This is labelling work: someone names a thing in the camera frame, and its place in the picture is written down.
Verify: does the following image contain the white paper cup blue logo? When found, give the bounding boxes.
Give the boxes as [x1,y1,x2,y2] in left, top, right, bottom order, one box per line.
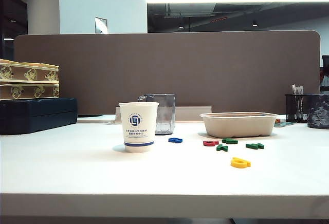
[118,101,160,154]

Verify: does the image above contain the yellow plastic letter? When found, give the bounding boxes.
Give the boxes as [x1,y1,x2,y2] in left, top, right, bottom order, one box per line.
[230,157,251,169]

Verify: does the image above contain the teal magnetic letter pack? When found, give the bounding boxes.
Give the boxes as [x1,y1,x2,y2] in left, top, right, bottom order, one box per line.
[273,120,296,128]

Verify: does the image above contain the clear plastic container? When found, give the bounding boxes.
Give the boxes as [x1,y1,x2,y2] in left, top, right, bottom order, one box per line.
[138,92,176,135]

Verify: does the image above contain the brown desk divider panel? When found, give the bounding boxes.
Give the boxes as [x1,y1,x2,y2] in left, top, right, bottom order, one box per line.
[14,30,321,116]

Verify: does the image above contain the beige paper pulp tray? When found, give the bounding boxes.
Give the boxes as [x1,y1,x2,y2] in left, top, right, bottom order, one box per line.
[199,111,280,138]

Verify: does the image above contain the dark blue plastic case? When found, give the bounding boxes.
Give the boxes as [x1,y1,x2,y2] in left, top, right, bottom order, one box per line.
[0,97,78,135]

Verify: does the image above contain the black mesh pen holder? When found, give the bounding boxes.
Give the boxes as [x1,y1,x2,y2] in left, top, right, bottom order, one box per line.
[284,93,310,123]

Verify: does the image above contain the yellow patterned number box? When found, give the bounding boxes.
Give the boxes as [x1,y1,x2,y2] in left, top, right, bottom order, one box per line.
[0,58,60,82]
[0,81,61,99]

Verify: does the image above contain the black office chair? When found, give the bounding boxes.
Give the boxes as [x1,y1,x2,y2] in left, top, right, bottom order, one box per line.
[321,54,329,91]

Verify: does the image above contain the small wall sign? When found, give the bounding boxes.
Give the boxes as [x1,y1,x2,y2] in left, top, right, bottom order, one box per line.
[94,16,109,34]

